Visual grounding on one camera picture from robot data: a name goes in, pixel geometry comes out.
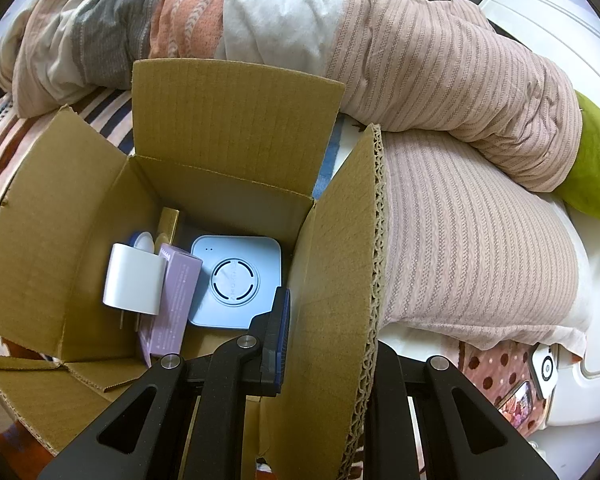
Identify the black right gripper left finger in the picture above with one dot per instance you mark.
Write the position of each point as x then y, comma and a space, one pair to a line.
184, 418

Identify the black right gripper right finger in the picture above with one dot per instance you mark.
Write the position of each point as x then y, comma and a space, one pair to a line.
431, 409

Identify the lilac rectangular box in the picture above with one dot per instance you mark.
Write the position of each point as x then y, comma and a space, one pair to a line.
163, 333

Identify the white power adapter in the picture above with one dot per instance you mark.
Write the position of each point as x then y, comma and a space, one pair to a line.
134, 280

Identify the brown cardboard box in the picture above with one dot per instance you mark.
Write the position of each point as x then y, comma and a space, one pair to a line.
237, 148

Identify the smartphone with lit screen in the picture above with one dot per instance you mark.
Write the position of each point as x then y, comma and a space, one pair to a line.
518, 407

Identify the pink polka dot cloth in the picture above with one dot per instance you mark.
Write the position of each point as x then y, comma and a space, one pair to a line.
495, 372

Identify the white square tag device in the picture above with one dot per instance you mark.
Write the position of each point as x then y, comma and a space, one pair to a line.
543, 368

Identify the light blue square device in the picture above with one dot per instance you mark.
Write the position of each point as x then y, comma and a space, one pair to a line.
237, 281

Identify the blue white round container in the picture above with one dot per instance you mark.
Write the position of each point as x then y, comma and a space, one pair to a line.
143, 241

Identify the small tan cardboard box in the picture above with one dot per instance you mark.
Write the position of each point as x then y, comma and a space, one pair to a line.
167, 227

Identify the pink ribbed pillow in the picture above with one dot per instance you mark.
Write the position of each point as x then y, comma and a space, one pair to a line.
474, 256

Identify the green plush cushion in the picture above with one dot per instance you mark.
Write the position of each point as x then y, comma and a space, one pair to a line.
581, 188

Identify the striped fleece blanket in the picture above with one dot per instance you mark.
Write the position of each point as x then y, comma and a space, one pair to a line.
109, 112

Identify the rolled striped duvet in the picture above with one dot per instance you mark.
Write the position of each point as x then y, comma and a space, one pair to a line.
432, 65

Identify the white bed headboard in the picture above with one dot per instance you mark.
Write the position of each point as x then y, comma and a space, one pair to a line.
570, 37

